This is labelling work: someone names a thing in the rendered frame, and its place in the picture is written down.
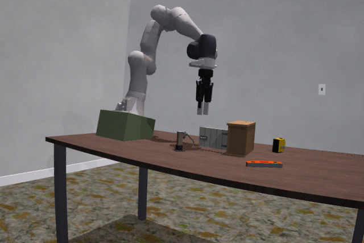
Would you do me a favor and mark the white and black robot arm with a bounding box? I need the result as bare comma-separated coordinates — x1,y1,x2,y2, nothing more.
113,5,218,116

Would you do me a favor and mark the yellow tape measure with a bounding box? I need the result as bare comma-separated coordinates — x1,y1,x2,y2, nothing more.
272,138,286,153

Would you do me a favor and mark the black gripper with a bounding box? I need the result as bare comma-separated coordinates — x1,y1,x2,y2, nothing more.
196,69,213,115

